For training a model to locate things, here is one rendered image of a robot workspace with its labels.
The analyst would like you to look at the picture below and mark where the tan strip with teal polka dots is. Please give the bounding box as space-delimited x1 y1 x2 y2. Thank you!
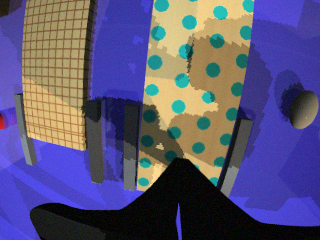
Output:
136 0 255 191

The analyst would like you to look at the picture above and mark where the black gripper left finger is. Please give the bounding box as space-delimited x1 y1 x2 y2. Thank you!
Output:
29 157 184 240

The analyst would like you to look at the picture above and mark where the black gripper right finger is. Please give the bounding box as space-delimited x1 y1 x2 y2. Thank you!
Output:
179 159 320 240

